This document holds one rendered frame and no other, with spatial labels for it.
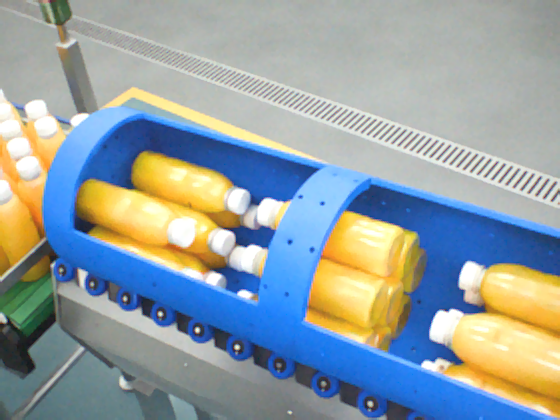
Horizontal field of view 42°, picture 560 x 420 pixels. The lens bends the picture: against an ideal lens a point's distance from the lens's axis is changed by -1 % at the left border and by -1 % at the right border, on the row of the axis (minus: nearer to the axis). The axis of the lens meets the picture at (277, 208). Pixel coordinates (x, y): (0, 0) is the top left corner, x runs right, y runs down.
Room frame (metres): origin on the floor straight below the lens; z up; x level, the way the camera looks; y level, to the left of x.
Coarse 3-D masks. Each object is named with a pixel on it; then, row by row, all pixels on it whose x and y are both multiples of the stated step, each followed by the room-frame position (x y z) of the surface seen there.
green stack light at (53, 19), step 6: (60, 0) 1.52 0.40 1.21; (66, 0) 1.53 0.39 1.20; (42, 6) 1.52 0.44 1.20; (48, 6) 1.51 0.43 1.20; (54, 6) 1.51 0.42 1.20; (60, 6) 1.52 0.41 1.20; (66, 6) 1.53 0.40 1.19; (42, 12) 1.52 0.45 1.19; (48, 12) 1.51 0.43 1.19; (54, 12) 1.51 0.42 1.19; (60, 12) 1.51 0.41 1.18; (66, 12) 1.52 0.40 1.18; (48, 18) 1.51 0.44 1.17; (54, 18) 1.51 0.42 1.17; (60, 18) 1.51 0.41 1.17; (66, 18) 1.52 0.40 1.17; (54, 24) 1.51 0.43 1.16
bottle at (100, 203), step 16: (80, 192) 0.93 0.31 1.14; (96, 192) 0.92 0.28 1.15; (112, 192) 0.91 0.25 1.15; (128, 192) 0.91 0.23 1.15; (80, 208) 0.91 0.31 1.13; (96, 208) 0.89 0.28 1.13; (112, 208) 0.88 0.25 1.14; (128, 208) 0.87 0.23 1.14; (144, 208) 0.86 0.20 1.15; (160, 208) 0.86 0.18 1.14; (96, 224) 0.89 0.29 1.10; (112, 224) 0.87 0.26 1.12; (128, 224) 0.85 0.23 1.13; (144, 224) 0.84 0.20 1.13; (160, 224) 0.83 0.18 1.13; (144, 240) 0.83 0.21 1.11; (160, 240) 0.83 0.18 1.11
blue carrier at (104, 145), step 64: (128, 128) 1.06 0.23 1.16; (192, 128) 0.96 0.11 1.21; (64, 192) 0.88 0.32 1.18; (256, 192) 0.97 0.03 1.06; (320, 192) 0.74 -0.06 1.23; (384, 192) 0.82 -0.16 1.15; (64, 256) 0.87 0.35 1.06; (128, 256) 0.78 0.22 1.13; (448, 256) 0.77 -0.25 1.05; (512, 256) 0.72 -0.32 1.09; (256, 320) 0.65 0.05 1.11; (384, 384) 0.54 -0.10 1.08; (448, 384) 0.49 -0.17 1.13
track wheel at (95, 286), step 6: (90, 276) 0.91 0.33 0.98; (96, 276) 0.90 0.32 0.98; (90, 282) 0.90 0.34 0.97; (96, 282) 0.89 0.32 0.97; (102, 282) 0.89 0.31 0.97; (90, 288) 0.89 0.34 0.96; (96, 288) 0.89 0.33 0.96; (102, 288) 0.88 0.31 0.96; (90, 294) 0.89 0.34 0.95; (96, 294) 0.88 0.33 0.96; (102, 294) 0.88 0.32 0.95
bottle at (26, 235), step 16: (0, 208) 1.00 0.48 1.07; (16, 208) 1.01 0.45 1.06; (0, 224) 0.99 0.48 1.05; (16, 224) 0.99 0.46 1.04; (32, 224) 1.02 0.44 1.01; (0, 240) 1.00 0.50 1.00; (16, 240) 0.99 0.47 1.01; (32, 240) 1.00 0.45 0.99; (16, 256) 0.99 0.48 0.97; (48, 256) 1.03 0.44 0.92; (32, 272) 0.99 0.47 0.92
